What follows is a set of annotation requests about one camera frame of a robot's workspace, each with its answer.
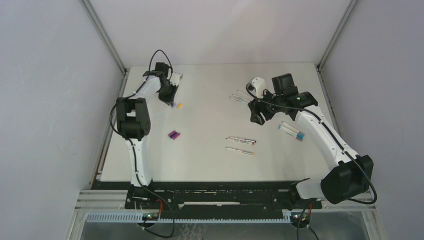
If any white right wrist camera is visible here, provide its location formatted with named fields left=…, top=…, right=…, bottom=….
left=247, top=77, right=266, bottom=99

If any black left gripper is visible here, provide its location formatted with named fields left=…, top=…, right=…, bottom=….
left=158, top=81, right=178, bottom=107

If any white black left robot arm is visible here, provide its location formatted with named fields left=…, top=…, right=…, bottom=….
left=114, top=62, right=182, bottom=188

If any aluminium frame rail left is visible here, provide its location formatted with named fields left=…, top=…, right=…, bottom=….
left=79, top=0, right=127, bottom=181

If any white yellow marker pen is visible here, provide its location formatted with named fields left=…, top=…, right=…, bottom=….
left=225, top=146, right=255, bottom=156

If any aluminium frame rail right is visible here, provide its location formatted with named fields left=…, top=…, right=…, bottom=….
left=315, top=0, right=361, bottom=134

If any white green marker pen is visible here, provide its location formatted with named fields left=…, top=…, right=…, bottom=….
left=229, top=96, right=249, bottom=104

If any left controller board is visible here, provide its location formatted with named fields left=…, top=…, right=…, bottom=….
left=142, top=213, right=160, bottom=222

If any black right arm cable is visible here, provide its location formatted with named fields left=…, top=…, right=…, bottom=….
left=245, top=82, right=378, bottom=205

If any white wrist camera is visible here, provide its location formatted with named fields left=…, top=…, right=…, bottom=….
left=247, top=77, right=266, bottom=99
left=169, top=72, right=183, bottom=87

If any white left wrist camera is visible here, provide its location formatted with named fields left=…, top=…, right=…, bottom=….
left=169, top=72, right=183, bottom=87

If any white cable duct strip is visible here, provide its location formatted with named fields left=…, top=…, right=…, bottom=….
left=85, top=211, right=292, bottom=224

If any aluminium frame rail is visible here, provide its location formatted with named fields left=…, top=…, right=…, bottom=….
left=315, top=0, right=361, bottom=134
left=79, top=0, right=127, bottom=181

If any right controller board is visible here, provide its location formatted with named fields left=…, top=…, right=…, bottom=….
left=290, top=214, right=311, bottom=222

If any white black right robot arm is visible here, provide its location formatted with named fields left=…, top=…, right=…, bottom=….
left=245, top=73, right=378, bottom=208

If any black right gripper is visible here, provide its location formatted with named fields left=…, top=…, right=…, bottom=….
left=247, top=87, right=283, bottom=125

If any white blue capped marker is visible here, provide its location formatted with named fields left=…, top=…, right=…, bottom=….
left=278, top=125, right=304, bottom=141

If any magenta pen cap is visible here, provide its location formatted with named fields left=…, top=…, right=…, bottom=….
left=172, top=133, right=181, bottom=140
left=168, top=130, right=176, bottom=137

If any controller board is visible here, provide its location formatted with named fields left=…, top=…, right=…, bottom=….
left=142, top=213, right=160, bottom=222
left=290, top=214, right=311, bottom=222

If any white red marker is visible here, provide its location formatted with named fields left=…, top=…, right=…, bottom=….
left=225, top=138, right=256, bottom=145

